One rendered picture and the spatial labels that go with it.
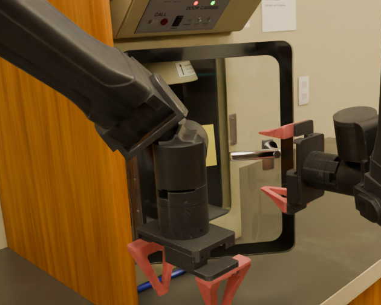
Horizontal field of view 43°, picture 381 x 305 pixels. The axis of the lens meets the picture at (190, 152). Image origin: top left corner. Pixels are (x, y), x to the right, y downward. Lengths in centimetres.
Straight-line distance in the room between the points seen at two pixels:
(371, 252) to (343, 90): 132
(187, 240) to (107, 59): 21
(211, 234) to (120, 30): 42
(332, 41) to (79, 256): 160
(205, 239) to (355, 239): 68
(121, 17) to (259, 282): 55
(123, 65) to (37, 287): 67
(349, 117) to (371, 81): 188
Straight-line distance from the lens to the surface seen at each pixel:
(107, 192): 79
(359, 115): 68
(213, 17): 95
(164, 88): 50
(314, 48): 211
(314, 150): 76
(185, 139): 51
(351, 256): 108
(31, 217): 109
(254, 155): 84
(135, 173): 88
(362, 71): 247
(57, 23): 40
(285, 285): 96
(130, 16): 81
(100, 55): 44
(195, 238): 53
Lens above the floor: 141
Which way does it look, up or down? 14 degrees down
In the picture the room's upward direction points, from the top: 4 degrees counter-clockwise
